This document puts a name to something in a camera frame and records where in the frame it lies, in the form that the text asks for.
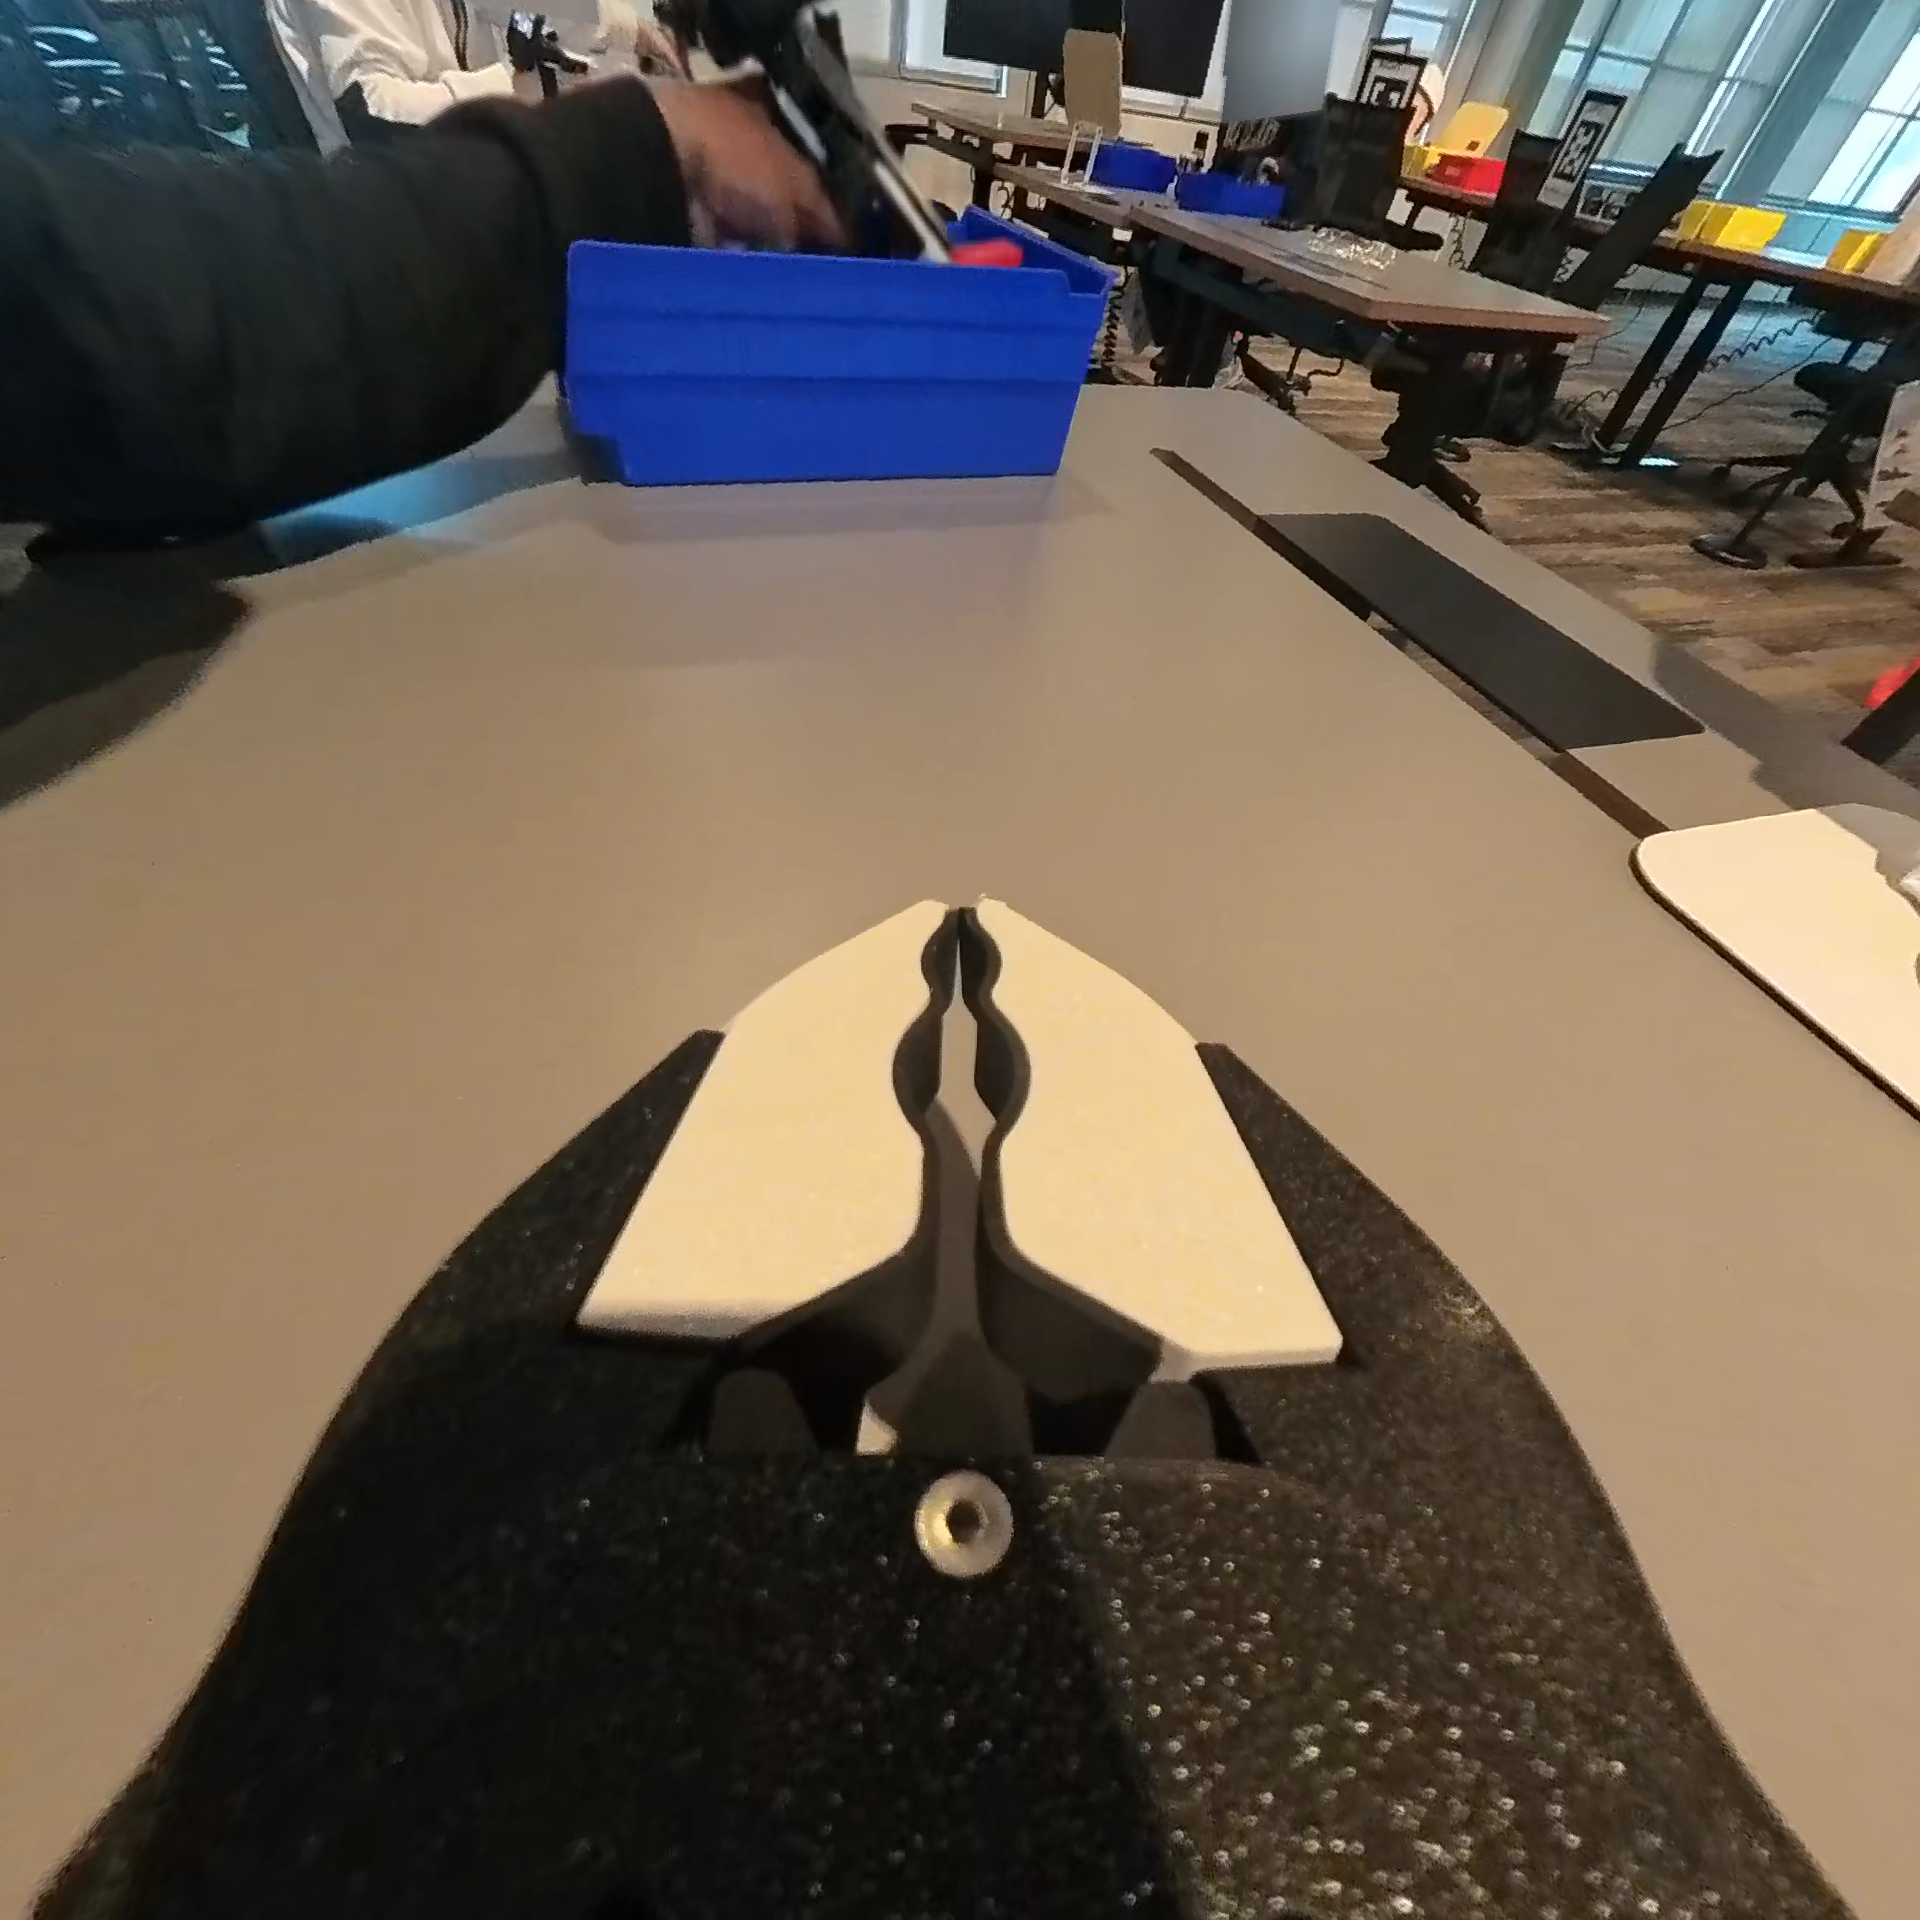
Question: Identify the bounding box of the black office chair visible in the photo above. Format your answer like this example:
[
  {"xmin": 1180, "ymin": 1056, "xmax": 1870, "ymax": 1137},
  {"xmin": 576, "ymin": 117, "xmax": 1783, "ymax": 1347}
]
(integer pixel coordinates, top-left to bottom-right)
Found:
[{"xmin": 1692, "ymin": 356, "xmax": 1920, "ymax": 572}]

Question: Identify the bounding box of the person's left forearm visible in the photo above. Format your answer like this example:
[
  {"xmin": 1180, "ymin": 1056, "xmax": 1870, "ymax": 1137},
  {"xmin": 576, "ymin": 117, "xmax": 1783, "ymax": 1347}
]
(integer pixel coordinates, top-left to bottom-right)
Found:
[{"xmin": 0, "ymin": 75, "xmax": 700, "ymax": 534}]

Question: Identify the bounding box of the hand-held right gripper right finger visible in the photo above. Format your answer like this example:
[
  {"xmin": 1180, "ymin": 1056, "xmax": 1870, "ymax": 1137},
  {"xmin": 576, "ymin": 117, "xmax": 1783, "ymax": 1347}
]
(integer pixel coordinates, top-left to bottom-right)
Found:
[{"xmin": 956, "ymin": 893, "xmax": 1347, "ymax": 1386}]

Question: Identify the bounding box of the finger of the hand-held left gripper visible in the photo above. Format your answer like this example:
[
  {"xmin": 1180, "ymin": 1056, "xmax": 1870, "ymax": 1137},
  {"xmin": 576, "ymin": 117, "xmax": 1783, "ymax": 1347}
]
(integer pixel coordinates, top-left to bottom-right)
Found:
[{"xmin": 876, "ymin": 157, "xmax": 963, "ymax": 270}]

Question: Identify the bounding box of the printed tag board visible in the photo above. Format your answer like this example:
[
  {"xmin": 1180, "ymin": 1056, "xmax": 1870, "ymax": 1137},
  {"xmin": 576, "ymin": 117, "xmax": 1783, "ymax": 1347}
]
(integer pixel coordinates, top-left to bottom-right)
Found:
[{"xmin": 1557, "ymin": 90, "xmax": 1632, "ymax": 217}]

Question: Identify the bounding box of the brown top work table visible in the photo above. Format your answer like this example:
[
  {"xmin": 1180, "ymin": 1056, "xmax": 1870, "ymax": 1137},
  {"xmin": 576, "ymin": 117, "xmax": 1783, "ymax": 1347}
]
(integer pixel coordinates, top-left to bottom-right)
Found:
[{"xmin": 1125, "ymin": 198, "xmax": 1618, "ymax": 501}]

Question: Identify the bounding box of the black flat mat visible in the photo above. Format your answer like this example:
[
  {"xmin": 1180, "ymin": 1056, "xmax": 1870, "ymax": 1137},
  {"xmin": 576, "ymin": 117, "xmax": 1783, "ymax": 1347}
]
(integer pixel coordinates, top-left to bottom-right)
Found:
[{"xmin": 1256, "ymin": 513, "xmax": 1709, "ymax": 753}]

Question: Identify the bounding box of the blue plastic bin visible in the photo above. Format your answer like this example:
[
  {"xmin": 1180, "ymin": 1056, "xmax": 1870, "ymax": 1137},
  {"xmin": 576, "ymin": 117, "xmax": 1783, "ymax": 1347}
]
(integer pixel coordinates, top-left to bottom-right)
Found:
[{"xmin": 558, "ymin": 207, "xmax": 1123, "ymax": 493}]

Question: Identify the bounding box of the black computer monitor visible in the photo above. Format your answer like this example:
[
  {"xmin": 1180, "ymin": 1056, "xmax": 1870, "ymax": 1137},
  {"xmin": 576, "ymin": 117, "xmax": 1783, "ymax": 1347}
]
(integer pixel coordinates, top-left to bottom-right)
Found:
[
  {"xmin": 942, "ymin": 0, "xmax": 1076, "ymax": 72},
  {"xmin": 1120, "ymin": 0, "xmax": 1236, "ymax": 92}
]

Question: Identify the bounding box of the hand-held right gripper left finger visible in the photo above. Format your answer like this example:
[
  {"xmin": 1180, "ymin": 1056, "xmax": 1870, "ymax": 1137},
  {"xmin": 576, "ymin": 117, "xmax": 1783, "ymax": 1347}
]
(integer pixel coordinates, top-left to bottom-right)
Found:
[{"xmin": 575, "ymin": 896, "xmax": 963, "ymax": 1349}]

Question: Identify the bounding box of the white flat board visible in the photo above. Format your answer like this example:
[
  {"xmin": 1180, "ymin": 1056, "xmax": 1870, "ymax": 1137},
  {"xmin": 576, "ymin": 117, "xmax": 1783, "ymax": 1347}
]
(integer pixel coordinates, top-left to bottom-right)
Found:
[{"xmin": 1632, "ymin": 805, "xmax": 1920, "ymax": 1117}]

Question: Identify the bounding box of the person's left hand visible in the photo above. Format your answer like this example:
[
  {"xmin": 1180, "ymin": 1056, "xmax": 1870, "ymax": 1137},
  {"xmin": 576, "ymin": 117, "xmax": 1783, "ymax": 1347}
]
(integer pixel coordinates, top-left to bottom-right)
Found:
[{"xmin": 652, "ymin": 72, "xmax": 853, "ymax": 252}]

